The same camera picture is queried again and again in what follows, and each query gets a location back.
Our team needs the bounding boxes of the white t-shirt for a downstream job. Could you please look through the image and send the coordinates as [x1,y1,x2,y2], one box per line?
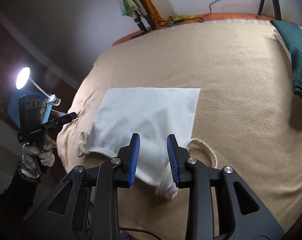
[78,88,218,199]

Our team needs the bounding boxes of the left forearm black sleeve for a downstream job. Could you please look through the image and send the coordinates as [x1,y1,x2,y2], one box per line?
[0,166,41,239]

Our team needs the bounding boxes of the left hand in grey glove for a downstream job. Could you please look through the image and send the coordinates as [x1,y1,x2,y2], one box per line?
[20,135,56,179]

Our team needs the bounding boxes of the blue chair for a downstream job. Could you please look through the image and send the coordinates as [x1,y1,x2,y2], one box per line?
[7,90,52,130]

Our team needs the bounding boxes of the round bright lamp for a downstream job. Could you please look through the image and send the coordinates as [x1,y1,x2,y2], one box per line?
[16,67,61,106]

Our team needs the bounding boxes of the beige bed blanket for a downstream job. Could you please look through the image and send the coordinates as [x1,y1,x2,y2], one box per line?
[57,22,302,231]

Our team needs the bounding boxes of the colourful hanging cloth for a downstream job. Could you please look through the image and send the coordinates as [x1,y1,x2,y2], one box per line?
[119,0,204,33]

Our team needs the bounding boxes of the dark green garment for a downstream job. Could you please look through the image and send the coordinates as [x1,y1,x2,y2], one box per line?
[270,20,302,98]

